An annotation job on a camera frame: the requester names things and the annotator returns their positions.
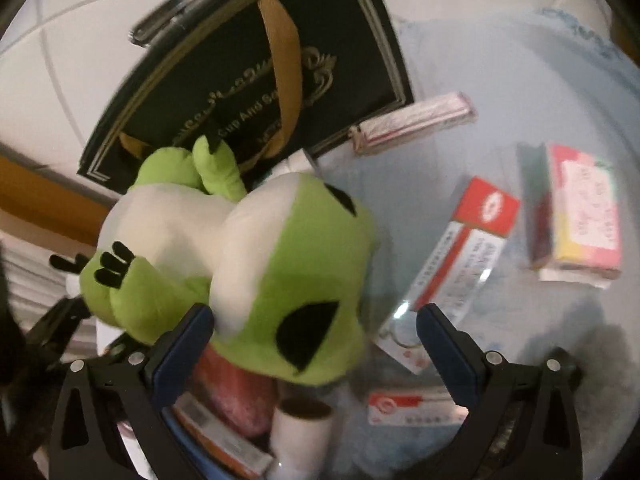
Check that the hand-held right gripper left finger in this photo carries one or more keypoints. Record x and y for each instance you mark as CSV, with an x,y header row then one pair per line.
x,y
185,355

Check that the small red white box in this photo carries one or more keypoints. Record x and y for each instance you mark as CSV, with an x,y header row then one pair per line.
x,y
415,405

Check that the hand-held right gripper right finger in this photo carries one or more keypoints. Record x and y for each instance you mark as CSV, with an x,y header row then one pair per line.
x,y
445,355

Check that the transparent dark tube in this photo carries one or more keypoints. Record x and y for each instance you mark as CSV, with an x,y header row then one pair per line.
x,y
175,7

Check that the pink strip pack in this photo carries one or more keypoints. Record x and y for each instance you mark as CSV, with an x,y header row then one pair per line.
x,y
415,120

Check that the orange white box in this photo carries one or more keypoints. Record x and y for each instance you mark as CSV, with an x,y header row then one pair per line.
x,y
220,440

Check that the long red white box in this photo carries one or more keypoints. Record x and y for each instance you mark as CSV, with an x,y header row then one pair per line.
x,y
465,250

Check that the pink soft pouch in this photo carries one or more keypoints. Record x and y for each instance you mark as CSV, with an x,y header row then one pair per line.
x,y
235,395

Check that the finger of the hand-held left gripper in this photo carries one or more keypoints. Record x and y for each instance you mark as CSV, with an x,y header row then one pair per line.
x,y
57,317
120,345

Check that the black gift box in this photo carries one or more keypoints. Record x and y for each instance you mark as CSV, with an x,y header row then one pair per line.
x,y
210,60

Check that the wooden door frame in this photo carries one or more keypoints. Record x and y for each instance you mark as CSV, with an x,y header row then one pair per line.
x,y
45,195

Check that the white paper roll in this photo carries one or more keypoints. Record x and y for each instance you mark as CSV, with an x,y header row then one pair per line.
x,y
300,440

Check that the green frog plush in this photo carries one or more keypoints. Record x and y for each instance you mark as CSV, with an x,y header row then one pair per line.
x,y
300,240

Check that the white curtain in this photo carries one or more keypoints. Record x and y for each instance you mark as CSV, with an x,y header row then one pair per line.
x,y
35,270

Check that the pink cardboard box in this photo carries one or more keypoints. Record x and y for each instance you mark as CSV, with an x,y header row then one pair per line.
x,y
585,210

